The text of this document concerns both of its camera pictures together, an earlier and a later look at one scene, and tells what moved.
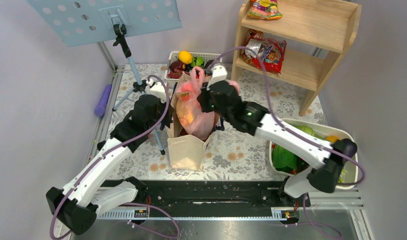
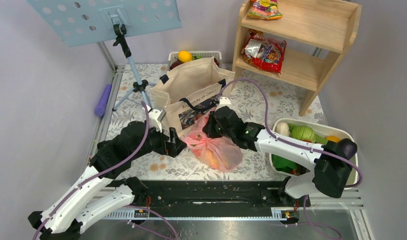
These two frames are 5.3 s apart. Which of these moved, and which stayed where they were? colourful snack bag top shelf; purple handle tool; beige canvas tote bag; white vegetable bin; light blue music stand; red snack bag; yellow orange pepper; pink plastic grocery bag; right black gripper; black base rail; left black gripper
Moved: beige canvas tote bag; right black gripper; pink plastic grocery bag; left black gripper
Stayed: white vegetable bin; purple handle tool; yellow orange pepper; black base rail; colourful snack bag top shelf; light blue music stand; red snack bag
